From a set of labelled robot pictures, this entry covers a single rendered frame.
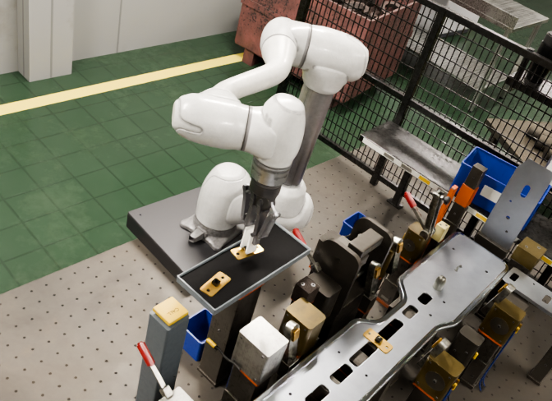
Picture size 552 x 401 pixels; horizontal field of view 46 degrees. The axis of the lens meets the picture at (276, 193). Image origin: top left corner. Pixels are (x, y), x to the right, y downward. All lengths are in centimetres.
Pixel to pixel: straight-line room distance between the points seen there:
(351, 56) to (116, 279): 105
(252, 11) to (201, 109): 364
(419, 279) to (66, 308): 110
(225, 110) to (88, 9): 335
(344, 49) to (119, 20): 312
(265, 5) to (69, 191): 213
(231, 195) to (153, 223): 32
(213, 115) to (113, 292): 95
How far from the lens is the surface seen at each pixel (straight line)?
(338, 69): 193
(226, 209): 221
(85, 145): 397
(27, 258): 327
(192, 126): 140
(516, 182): 229
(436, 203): 210
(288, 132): 139
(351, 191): 285
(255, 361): 162
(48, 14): 437
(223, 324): 181
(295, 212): 222
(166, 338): 155
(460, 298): 211
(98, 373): 199
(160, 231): 231
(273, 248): 175
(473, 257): 228
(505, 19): 527
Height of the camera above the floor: 233
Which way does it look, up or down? 37 degrees down
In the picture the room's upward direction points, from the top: 16 degrees clockwise
